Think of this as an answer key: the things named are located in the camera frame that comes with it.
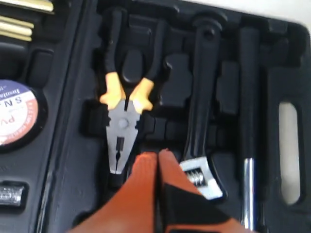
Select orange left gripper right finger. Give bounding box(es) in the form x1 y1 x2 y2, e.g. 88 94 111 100
158 149 250 233

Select electrical tape roll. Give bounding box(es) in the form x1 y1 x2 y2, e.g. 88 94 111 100
0 79 48 153

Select claw hammer black handle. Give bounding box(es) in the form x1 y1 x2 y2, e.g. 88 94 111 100
239 27 260 232

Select silver socket bit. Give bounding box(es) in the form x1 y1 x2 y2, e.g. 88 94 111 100
0 185 24 206

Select black plastic tool case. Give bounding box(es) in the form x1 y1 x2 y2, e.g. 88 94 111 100
0 0 311 233

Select pliers yellow black handles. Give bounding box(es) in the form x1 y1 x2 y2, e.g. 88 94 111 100
99 10 167 175

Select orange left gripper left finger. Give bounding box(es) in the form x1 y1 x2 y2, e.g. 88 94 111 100
69 152 157 233

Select adjustable wrench black handle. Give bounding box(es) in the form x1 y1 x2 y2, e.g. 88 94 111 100
180 25 224 200

